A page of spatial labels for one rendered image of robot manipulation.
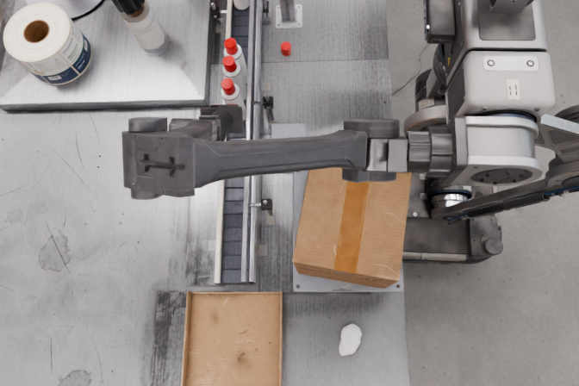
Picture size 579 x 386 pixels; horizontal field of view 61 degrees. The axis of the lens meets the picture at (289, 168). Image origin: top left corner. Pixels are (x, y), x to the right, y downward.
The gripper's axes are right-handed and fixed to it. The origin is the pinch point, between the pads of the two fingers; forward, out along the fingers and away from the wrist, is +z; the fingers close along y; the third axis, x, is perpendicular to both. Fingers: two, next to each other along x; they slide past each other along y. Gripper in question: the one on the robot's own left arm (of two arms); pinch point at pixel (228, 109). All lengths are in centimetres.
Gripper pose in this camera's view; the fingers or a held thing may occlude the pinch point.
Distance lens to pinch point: 130.0
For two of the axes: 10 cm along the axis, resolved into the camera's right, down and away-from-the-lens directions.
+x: 0.3, 9.2, 4.0
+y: -10.0, 0.0, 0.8
